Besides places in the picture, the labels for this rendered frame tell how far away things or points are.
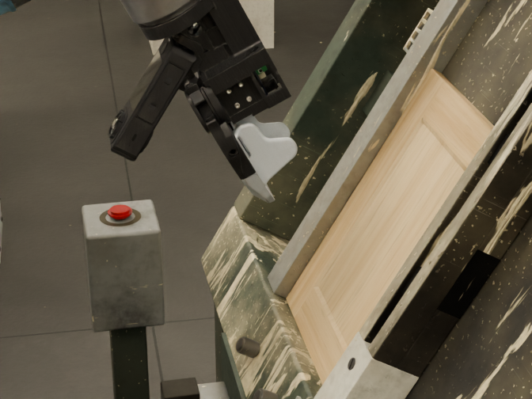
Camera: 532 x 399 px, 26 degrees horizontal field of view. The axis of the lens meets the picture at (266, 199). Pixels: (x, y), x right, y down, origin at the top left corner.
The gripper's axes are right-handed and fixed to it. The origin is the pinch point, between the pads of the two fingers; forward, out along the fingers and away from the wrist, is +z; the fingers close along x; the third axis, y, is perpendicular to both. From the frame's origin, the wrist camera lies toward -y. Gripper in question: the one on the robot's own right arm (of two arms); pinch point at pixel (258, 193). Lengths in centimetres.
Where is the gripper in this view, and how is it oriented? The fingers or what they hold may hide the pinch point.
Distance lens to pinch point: 108.6
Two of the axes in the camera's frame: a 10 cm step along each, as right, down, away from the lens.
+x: -1.7, -4.4, 8.8
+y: 8.7, -4.8, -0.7
